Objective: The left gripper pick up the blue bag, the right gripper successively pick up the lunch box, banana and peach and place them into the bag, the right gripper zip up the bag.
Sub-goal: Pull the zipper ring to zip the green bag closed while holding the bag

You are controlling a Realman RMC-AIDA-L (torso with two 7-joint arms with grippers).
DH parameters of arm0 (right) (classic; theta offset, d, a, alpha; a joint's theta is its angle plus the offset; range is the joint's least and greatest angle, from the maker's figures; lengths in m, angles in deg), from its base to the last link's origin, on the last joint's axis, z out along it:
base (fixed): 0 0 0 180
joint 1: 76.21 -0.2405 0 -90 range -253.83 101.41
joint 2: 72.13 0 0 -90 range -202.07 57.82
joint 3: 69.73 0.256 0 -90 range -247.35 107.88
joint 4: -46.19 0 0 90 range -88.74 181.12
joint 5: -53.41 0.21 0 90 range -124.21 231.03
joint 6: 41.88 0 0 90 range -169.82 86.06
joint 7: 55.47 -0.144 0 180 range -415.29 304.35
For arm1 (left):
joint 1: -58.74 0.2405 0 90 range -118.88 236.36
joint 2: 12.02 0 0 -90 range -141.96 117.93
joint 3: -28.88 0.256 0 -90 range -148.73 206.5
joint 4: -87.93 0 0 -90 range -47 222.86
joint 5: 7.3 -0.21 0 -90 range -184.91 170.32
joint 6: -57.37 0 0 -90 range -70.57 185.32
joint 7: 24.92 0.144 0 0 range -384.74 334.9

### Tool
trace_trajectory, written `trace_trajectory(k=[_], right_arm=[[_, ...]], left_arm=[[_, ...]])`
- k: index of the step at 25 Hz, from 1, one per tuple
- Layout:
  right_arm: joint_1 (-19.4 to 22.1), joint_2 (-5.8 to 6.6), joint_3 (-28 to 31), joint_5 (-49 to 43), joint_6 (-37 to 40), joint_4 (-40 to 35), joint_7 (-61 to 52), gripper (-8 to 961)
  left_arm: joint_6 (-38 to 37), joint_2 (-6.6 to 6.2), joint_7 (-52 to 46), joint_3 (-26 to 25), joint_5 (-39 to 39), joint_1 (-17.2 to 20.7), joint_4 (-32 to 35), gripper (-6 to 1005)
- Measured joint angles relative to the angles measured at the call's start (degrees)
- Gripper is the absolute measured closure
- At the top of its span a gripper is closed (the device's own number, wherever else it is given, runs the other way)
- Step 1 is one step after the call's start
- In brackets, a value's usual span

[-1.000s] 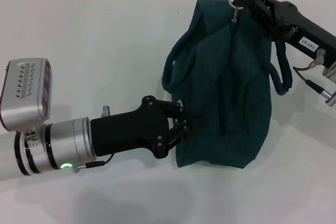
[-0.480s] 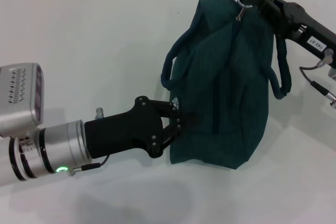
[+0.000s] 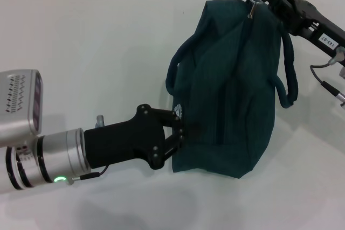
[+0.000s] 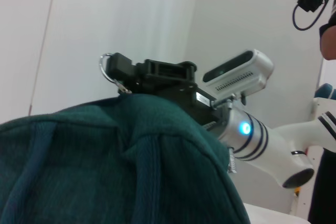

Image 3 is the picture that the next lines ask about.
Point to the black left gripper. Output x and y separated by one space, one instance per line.
126 141

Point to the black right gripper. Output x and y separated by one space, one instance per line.
320 30

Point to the dark teal insulated lunch bag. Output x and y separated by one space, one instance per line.
229 92

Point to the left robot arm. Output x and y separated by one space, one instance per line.
40 160

